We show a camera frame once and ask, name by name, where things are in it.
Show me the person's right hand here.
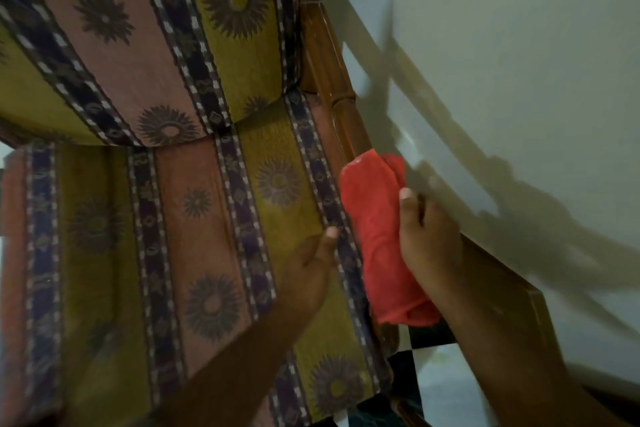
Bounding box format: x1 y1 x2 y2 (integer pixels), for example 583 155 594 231
398 187 464 313

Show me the person's left hand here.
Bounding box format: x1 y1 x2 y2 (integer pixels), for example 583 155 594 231
271 227 341 328

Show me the red cloth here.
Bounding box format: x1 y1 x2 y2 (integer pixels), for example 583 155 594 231
338 148 443 328

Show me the person's right forearm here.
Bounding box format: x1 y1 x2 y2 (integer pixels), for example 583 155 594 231
426 285 619 427

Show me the person's left forearm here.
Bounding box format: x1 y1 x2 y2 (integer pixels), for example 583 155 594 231
148 303 315 427

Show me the striped floral seat cushion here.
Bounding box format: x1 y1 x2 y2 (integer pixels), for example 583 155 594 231
0 89 395 427

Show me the striped floral back cushion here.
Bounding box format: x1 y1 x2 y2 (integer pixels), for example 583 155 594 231
0 0 303 147

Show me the wooden chair frame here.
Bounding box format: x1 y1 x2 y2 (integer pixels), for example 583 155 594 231
298 0 567 427

